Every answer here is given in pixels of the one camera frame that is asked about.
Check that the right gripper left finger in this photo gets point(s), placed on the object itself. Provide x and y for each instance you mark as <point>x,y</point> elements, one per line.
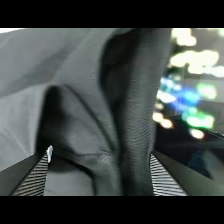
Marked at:
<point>23,180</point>

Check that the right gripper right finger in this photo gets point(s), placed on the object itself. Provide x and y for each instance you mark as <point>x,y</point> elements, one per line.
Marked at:
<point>180,181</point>

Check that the grey garment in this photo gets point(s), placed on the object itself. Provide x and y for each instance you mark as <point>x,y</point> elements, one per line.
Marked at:
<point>100,110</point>

